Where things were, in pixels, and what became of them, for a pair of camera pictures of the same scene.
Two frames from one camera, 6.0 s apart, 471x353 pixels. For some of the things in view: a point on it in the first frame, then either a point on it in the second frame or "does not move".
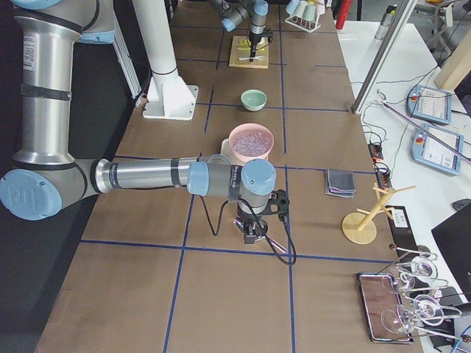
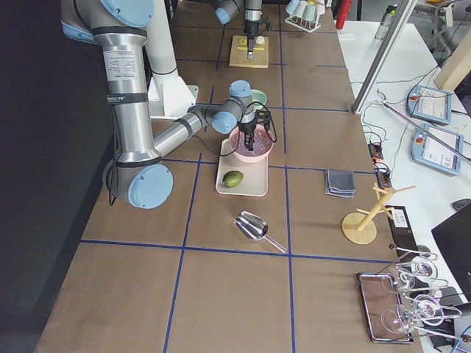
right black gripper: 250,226 to 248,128
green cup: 309,12 does not move
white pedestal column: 168,96 does not move
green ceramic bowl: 253,99 does not move
